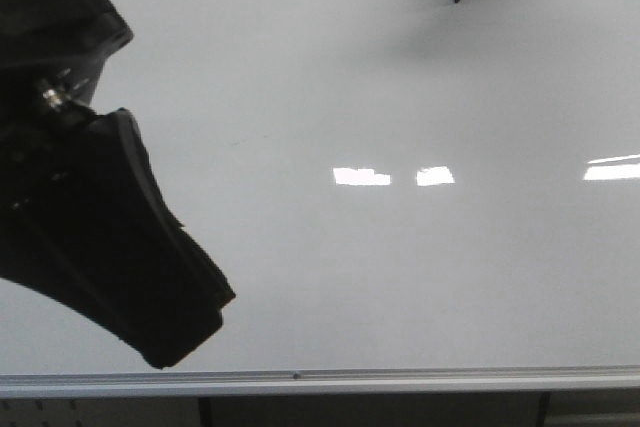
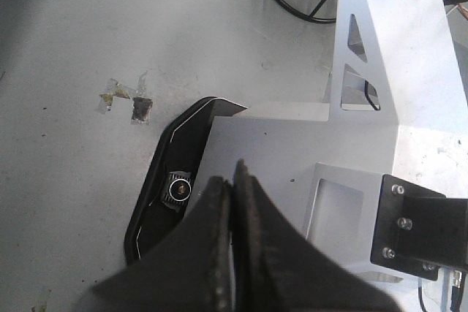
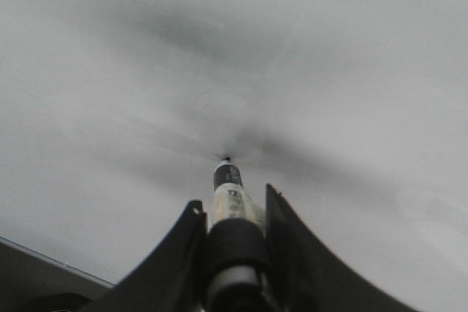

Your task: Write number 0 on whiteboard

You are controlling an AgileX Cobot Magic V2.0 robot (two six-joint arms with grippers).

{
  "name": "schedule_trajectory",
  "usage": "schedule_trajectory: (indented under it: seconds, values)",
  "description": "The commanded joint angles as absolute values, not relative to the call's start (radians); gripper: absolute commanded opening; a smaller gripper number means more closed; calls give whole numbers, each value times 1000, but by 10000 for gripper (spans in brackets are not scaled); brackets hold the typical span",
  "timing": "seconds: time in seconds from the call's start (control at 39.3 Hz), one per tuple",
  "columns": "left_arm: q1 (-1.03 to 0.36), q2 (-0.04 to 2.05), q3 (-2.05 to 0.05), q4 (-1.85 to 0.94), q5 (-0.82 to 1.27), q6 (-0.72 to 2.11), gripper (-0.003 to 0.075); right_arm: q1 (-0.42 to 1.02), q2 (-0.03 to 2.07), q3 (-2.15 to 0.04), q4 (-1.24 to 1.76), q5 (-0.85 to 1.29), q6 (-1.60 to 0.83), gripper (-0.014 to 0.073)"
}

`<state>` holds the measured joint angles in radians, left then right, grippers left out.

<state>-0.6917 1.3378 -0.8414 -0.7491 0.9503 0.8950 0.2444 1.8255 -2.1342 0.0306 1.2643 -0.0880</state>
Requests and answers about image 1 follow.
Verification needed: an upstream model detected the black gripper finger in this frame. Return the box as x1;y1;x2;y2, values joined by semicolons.
1;109;235;369

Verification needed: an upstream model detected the white whiteboard with aluminium frame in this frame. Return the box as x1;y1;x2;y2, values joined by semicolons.
1;0;639;398

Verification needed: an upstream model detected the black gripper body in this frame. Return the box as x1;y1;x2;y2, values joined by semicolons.
1;0;133;147

